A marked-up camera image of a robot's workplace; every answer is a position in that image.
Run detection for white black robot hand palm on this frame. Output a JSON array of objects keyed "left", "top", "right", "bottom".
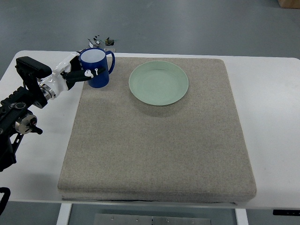
[{"left": 39, "top": 52, "right": 79, "bottom": 100}]

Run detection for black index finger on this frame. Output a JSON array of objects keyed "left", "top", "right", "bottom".
[{"left": 70, "top": 56, "right": 82, "bottom": 72}]

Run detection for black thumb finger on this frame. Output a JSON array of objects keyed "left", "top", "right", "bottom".
[{"left": 62, "top": 67, "right": 105, "bottom": 82}]

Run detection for blue enamel mug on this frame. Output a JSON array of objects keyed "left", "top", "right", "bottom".
[{"left": 79, "top": 48, "right": 115, "bottom": 88}]

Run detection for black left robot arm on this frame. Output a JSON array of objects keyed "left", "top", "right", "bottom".
[{"left": 0, "top": 52, "right": 105, "bottom": 171}]

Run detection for green plate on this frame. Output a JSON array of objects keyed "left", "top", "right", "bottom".
[{"left": 128, "top": 60, "right": 189, "bottom": 106}]

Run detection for small electronic parts on floor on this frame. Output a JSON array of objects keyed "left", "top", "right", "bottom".
[{"left": 88, "top": 35, "right": 117, "bottom": 48}]

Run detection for clear plastic piece on floor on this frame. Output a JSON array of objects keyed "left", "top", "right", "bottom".
[{"left": 104, "top": 47, "right": 116, "bottom": 53}]

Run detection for beige fabric mat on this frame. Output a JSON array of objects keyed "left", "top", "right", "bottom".
[{"left": 58, "top": 57, "right": 256, "bottom": 203}]

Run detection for black object at left edge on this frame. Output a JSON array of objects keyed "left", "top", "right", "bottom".
[{"left": 0, "top": 187, "right": 11, "bottom": 214}]

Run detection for cardboard box corner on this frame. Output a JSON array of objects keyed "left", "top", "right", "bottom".
[{"left": 278, "top": 0, "right": 300, "bottom": 9}]

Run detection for black table control panel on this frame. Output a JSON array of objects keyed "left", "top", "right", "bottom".
[{"left": 273, "top": 210, "right": 300, "bottom": 216}]

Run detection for metal table base plate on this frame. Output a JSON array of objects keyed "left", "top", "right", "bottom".
[{"left": 93, "top": 214, "right": 211, "bottom": 225}]

